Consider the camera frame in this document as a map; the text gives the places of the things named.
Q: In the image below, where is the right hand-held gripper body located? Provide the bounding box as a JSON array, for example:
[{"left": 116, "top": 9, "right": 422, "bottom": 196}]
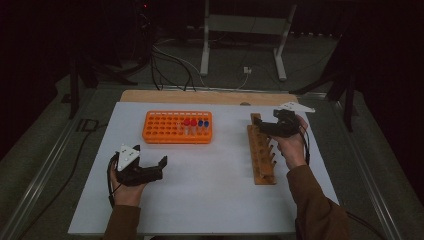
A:
[{"left": 262, "top": 101, "right": 316, "bottom": 139}]

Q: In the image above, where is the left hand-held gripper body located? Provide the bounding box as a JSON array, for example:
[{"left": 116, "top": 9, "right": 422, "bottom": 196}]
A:
[{"left": 114, "top": 144, "right": 165, "bottom": 187}]

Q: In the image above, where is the orange plastic test tube rack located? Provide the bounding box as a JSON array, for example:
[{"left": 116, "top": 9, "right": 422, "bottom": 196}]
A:
[{"left": 142, "top": 110, "right": 213, "bottom": 145}]

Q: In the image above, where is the wooden test tube rack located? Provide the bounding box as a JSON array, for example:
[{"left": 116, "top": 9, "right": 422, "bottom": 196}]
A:
[{"left": 247, "top": 112, "right": 278, "bottom": 186}]

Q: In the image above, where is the person's right hand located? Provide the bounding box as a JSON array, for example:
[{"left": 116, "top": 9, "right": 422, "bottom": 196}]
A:
[{"left": 271, "top": 115, "right": 310, "bottom": 171}]

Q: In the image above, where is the person's left hand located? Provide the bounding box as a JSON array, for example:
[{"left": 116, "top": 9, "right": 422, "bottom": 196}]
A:
[{"left": 109, "top": 170, "right": 148, "bottom": 208}]

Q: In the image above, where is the white table mat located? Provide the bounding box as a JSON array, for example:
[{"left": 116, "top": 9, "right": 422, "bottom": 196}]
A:
[{"left": 67, "top": 101, "right": 342, "bottom": 236}]

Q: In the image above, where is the black tripod stand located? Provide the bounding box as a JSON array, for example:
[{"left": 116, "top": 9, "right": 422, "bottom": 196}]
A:
[
  {"left": 67, "top": 54, "right": 139, "bottom": 120},
  {"left": 289, "top": 64, "right": 361, "bottom": 133}
]

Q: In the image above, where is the grey metal stand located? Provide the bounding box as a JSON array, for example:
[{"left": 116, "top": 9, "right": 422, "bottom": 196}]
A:
[{"left": 199, "top": 0, "right": 298, "bottom": 82}]

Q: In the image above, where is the right hand-held gripper cable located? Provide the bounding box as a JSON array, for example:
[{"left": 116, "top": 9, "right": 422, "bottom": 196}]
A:
[{"left": 299, "top": 126, "right": 312, "bottom": 167}]

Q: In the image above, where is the hand-held gripper cable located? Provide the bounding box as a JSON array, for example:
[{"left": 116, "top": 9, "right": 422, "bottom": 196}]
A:
[
  {"left": 299, "top": 126, "right": 312, "bottom": 167},
  {"left": 106, "top": 152, "right": 122, "bottom": 210}
]

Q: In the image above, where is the left hand-held gripper cable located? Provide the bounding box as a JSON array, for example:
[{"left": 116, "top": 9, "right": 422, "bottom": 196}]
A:
[{"left": 106, "top": 152, "right": 122, "bottom": 210}]

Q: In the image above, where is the white cable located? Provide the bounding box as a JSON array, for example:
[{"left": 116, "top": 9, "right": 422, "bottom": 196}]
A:
[{"left": 153, "top": 39, "right": 250, "bottom": 91}]

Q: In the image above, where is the aluminium frame rail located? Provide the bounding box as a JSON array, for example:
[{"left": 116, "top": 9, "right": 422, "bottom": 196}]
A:
[
  {"left": 0, "top": 89, "right": 98, "bottom": 240},
  {"left": 98, "top": 82, "right": 329, "bottom": 98},
  {"left": 331, "top": 99, "right": 403, "bottom": 240}
]

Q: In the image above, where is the long black floor cable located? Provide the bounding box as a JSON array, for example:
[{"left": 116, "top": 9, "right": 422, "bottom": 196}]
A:
[{"left": 18, "top": 123, "right": 108, "bottom": 240}]

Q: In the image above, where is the black floor cable bundle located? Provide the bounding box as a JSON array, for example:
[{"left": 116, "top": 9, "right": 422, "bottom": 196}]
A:
[{"left": 150, "top": 44, "right": 198, "bottom": 92}]

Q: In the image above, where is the short black floor cable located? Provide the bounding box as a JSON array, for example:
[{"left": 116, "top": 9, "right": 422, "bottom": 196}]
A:
[{"left": 344, "top": 209, "right": 386, "bottom": 240}]

